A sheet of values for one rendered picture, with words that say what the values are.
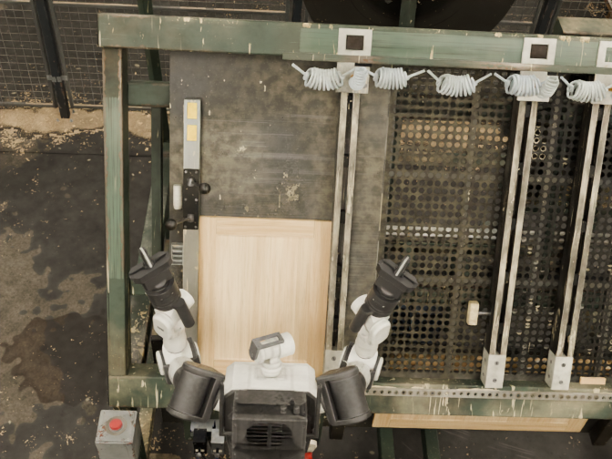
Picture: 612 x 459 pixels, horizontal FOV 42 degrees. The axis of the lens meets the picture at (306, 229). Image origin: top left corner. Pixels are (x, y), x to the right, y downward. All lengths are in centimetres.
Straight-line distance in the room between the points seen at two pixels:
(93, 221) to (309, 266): 208
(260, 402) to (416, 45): 115
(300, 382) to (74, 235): 245
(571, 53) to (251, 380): 138
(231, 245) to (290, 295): 26
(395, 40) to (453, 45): 18
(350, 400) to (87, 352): 198
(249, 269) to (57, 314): 169
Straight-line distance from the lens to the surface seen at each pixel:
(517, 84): 245
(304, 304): 271
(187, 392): 227
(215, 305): 272
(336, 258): 261
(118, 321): 275
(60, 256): 440
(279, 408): 217
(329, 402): 229
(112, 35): 250
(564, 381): 295
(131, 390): 285
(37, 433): 383
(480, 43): 253
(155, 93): 262
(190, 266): 266
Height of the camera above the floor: 330
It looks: 48 degrees down
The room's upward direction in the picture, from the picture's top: 5 degrees clockwise
